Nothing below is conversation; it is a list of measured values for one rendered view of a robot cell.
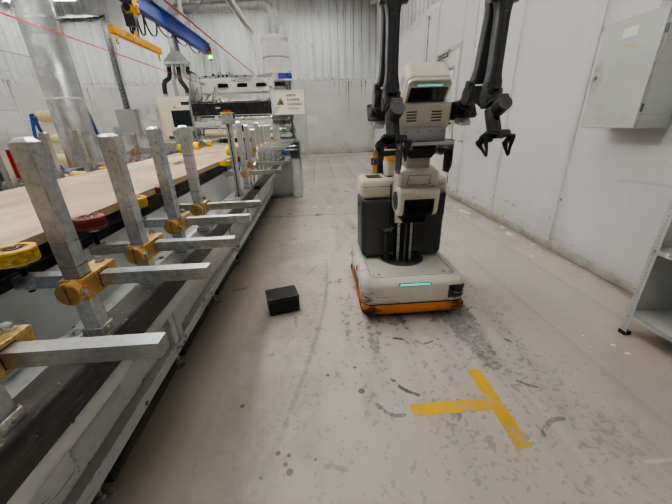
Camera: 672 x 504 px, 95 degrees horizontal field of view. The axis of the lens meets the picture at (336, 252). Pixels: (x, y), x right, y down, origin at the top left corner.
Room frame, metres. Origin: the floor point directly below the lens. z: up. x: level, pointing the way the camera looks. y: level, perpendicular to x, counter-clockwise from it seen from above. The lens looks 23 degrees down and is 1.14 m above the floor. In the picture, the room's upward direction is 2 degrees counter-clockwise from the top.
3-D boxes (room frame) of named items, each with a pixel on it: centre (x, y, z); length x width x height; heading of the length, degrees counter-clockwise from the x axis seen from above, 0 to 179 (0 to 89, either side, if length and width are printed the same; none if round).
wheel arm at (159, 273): (0.65, 0.52, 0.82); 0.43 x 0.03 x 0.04; 93
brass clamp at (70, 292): (0.63, 0.57, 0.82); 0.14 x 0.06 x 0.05; 3
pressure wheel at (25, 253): (0.64, 0.72, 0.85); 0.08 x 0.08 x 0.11
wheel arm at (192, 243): (0.90, 0.53, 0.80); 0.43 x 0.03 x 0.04; 93
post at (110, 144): (0.86, 0.58, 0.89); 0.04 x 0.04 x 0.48; 3
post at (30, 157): (0.61, 0.57, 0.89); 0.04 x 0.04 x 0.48; 3
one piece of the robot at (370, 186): (2.01, -0.44, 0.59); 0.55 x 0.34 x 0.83; 93
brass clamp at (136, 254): (0.88, 0.58, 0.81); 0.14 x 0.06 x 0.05; 3
